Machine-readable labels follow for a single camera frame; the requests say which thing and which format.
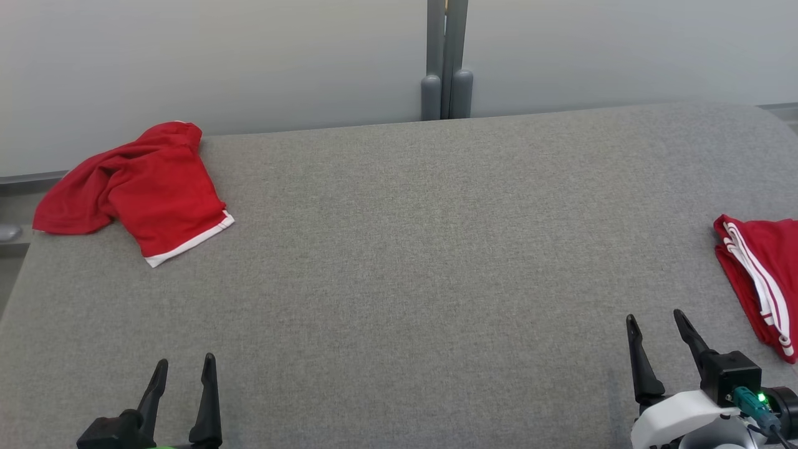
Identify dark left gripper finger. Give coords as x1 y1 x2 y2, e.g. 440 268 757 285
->
189 353 223 447
137 359 170 447

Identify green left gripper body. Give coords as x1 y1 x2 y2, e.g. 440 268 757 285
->
76 408 188 449

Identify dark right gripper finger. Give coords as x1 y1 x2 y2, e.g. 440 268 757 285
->
627 314 665 405
673 309 709 381

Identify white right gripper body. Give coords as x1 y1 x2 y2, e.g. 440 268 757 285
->
631 390 743 449

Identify red jersey with white sleeves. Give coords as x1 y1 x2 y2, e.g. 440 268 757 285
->
713 215 798 365

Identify red shorts with white trim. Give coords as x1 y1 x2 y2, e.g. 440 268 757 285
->
32 121 236 268

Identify teal right camera connector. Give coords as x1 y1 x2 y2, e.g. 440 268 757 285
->
731 386 782 433

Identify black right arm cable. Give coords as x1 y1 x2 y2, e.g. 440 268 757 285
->
762 426 794 449

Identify grey partition post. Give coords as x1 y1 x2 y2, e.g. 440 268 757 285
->
421 0 474 120

